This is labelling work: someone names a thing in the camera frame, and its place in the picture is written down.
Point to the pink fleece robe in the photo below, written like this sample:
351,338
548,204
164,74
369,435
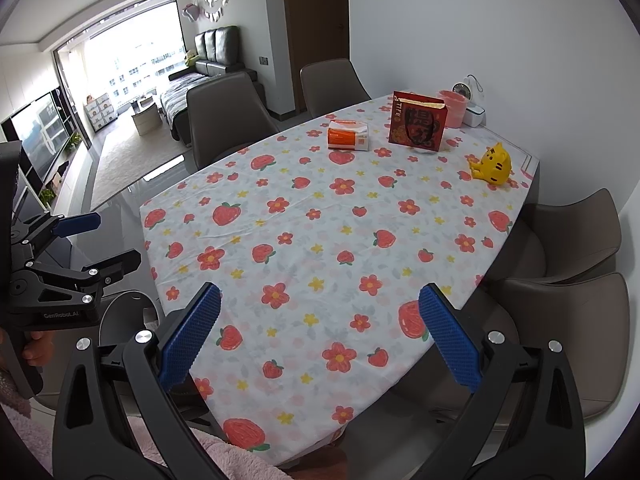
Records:
240,460

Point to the floral strawberry print tablecloth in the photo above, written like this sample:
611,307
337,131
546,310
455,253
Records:
320,230

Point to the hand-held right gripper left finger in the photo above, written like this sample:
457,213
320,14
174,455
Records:
192,340

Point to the flat screen television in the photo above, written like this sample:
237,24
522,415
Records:
40,130

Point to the pink plastic bucket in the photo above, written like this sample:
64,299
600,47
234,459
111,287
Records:
454,107

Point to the white drawer unit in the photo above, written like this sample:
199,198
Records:
101,112

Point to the red gift bag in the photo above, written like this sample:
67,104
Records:
417,122

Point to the striped blanket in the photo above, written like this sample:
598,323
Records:
175,97

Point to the large window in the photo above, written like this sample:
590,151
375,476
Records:
125,55

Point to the person's left forearm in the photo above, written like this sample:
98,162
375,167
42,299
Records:
12,385

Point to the brown wooden door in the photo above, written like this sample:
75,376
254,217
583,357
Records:
315,15

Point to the yellow tiger toy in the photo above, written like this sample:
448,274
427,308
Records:
492,165

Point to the white wall banner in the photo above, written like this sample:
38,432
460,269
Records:
216,5

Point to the white television console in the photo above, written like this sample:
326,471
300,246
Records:
75,180

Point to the beige rug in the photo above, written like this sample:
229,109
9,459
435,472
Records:
135,170

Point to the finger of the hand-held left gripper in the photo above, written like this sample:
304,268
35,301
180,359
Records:
117,265
77,223

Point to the orange tissue pack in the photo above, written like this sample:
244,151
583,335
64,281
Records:
347,137

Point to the grey waste bin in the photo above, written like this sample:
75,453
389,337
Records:
125,320

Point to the white box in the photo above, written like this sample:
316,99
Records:
475,116

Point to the grey dining chair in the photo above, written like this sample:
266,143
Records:
332,87
230,115

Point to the yellow plush toy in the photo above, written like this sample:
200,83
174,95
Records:
189,58

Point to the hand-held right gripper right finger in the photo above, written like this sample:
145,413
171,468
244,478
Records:
450,340

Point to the person's left hand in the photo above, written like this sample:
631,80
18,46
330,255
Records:
39,350

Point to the dark grey leather sofa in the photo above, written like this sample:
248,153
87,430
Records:
220,47

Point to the pink wall decoration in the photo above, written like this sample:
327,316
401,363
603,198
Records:
190,11

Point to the white desk fan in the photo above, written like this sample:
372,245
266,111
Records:
467,89

